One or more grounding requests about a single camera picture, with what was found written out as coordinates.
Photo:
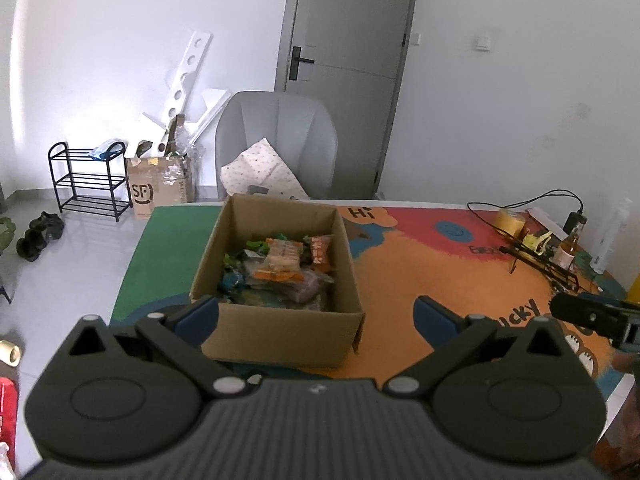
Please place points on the blue snack packet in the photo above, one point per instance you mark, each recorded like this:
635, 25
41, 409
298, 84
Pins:
230, 282

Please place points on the clear plastic packaging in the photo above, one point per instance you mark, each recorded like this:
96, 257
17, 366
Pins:
182, 142

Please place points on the light green snack packet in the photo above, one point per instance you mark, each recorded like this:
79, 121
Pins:
257, 246

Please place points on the grey chair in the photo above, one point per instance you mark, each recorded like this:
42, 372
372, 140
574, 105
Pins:
280, 125

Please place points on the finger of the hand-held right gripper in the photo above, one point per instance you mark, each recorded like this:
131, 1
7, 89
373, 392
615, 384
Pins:
585, 312

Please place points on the yellow tape roll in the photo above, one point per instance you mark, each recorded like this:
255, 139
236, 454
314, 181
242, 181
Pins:
511, 220

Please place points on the small clear orange candy packet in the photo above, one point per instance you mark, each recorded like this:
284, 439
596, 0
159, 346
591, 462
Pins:
320, 250

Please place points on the amber glass bottle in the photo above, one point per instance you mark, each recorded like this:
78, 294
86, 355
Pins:
566, 257

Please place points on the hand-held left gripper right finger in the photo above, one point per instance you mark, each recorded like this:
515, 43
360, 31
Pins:
432, 317

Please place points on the large green snack packet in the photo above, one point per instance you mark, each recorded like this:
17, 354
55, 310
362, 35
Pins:
231, 260

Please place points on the dark green cloth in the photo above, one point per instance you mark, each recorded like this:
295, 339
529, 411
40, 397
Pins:
584, 262

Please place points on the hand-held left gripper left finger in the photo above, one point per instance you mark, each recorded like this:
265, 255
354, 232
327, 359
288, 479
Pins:
197, 317

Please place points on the white power strip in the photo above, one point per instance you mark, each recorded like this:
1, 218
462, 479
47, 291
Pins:
542, 215

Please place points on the dotted white pillow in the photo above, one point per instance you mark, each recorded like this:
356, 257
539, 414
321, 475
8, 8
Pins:
260, 165

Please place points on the white board with holes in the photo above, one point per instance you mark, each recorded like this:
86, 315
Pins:
192, 52

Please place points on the crumpled yellow wrapper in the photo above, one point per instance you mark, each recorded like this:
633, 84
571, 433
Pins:
536, 242

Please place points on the white foam board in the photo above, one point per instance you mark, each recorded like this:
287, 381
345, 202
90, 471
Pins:
215, 100

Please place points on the black charger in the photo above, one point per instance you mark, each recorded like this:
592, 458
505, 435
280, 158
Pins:
575, 221

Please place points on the black shoe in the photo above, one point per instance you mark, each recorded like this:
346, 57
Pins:
47, 225
31, 246

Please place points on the blue item on rack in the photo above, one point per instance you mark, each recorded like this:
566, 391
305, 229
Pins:
105, 149

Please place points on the grey door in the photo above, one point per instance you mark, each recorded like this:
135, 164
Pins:
350, 110

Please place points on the black shoe rack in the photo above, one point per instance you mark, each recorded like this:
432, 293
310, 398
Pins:
90, 179

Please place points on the clear cracker packet orange ends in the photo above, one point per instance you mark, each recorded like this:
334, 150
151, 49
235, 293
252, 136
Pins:
280, 260

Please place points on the purple snack packet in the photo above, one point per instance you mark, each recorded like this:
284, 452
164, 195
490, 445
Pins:
310, 285

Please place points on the beige tape roll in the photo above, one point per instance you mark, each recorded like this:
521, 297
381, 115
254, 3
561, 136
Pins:
10, 353

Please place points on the printed cardboard box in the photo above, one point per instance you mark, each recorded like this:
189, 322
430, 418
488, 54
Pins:
160, 190

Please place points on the white spray bottle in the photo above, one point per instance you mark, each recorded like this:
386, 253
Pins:
607, 240

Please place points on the red packet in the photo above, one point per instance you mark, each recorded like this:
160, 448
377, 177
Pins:
6, 410

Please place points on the person's right hand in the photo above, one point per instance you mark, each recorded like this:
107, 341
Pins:
626, 361

